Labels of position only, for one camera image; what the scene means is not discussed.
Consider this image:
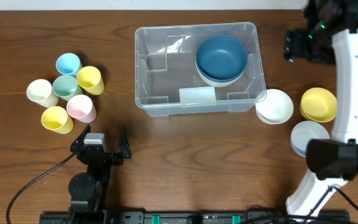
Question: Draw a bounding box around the yellow cup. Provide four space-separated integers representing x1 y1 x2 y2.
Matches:
76 66 104 95
41 106 74 134

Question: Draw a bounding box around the beige large bowl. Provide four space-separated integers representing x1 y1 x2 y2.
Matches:
198 70 242 88

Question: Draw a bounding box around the white small bowl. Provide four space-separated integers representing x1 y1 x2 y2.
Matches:
255 89 294 124

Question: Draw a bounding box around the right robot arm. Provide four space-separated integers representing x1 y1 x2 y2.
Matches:
283 0 358 223

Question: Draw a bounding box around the yellow cup lower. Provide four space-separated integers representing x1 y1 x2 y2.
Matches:
41 106 74 134

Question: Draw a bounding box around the green cup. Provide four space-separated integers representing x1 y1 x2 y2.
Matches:
52 75 83 101

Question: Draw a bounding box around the pink cup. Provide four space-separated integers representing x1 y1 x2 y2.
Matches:
66 95 97 123

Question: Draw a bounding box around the yellow cup upper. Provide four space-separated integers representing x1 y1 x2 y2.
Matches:
76 66 104 95

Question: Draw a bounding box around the dark blue bowl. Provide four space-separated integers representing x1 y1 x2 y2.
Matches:
195 63 246 83
195 35 248 79

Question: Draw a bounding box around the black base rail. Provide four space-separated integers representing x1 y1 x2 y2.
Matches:
39 210 351 224

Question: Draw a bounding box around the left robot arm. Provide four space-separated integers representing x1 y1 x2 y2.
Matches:
68 125 132 212

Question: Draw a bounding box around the clear plastic storage container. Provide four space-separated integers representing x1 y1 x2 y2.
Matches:
135 22 266 117

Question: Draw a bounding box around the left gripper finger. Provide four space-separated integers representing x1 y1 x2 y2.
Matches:
70 124 91 153
119 126 132 159

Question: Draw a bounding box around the cream white cup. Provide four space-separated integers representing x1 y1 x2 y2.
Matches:
26 79 59 108

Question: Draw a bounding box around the light blue cup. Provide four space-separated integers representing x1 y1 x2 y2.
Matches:
55 53 83 77

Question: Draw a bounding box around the yellow small bowl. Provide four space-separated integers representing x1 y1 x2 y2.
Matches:
300 87 337 123

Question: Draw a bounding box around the light grey small bowl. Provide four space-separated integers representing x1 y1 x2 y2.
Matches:
290 121 330 157

